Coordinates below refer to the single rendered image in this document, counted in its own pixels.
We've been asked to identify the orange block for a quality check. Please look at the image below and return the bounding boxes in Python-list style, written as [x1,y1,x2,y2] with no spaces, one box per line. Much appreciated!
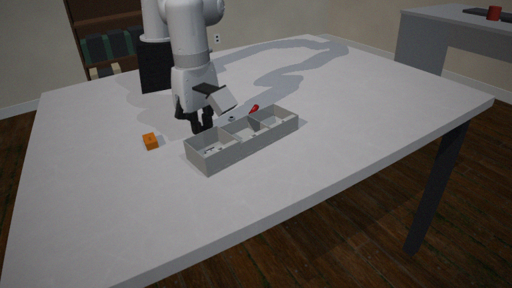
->
[142,132,159,151]

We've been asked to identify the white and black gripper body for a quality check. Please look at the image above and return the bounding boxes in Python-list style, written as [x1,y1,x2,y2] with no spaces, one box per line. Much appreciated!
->
[171,59,219,114]

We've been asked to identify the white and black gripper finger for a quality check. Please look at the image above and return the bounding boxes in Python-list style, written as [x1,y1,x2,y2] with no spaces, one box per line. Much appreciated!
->
[201,105,214,128]
[175,97,203,135]

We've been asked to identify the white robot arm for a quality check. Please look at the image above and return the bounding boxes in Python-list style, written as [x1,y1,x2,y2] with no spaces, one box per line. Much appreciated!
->
[139,0,239,117]

